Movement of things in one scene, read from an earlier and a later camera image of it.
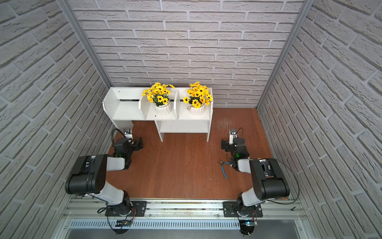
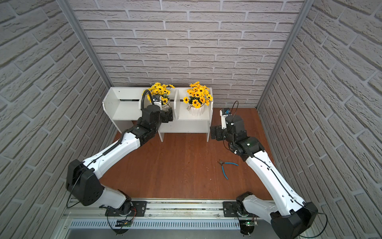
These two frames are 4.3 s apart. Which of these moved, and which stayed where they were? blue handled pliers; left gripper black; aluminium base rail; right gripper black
Moved: left gripper black; right gripper black
Stayed: aluminium base rail; blue handled pliers
